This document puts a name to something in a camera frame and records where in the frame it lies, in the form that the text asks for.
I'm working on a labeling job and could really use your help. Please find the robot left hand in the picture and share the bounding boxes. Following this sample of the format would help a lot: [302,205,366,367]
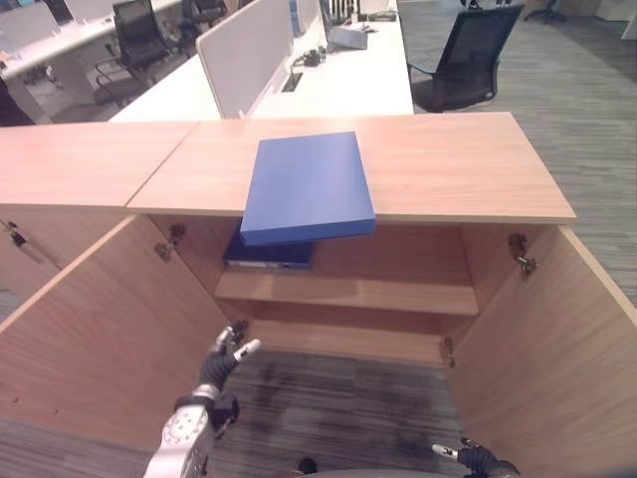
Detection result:
[198,320,263,394]

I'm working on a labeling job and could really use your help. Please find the grey box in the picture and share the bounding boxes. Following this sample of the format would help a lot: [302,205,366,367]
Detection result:
[326,24,370,52]

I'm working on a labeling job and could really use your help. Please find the wooden cabinet right door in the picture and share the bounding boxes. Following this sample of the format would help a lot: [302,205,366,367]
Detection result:
[444,224,637,478]

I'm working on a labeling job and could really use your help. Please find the dark blue folder with label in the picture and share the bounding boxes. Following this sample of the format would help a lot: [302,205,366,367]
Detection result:
[221,225,317,272]

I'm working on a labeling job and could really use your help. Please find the wooden cabinet door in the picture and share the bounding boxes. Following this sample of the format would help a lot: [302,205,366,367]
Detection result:
[0,214,236,453]
[444,224,637,478]

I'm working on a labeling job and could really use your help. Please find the black office chair with armrests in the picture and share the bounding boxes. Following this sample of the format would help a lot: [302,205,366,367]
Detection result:
[93,0,174,107]

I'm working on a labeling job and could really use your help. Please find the blue box folder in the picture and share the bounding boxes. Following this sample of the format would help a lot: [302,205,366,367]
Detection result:
[239,130,377,248]

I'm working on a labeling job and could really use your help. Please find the white desk divider panel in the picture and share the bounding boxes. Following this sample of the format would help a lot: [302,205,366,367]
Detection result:
[195,0,296,120]

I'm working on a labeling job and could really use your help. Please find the wooden cabinet left door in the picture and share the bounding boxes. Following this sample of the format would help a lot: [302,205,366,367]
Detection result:
[0,214,236,453]

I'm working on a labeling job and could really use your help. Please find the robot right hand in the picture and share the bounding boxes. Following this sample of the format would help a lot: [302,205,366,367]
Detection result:
[431,436,522,478]

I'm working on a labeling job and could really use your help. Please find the long white office desk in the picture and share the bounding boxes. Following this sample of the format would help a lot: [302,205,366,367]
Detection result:
[107,0,416,123]

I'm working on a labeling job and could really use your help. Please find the black mesh office chair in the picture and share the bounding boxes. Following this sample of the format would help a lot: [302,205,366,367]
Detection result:
[407,3,527,115]

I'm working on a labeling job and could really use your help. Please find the wooden cabinet shelf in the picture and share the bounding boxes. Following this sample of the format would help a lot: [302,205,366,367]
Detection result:
[214,271,481,319]

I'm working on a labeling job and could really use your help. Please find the metal cabinet handle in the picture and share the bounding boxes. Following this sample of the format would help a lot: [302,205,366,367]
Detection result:
[0,220,62,271]

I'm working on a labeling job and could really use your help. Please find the black chair base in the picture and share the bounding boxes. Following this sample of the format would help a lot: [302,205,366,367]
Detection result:
[524,0,567,24]

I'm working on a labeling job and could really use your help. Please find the black device with cables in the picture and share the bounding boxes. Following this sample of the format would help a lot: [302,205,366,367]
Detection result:
[291,48,328,69]

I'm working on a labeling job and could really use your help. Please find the open wooden office cabinet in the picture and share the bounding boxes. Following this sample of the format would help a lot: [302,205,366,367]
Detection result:
[125,112,578,368]

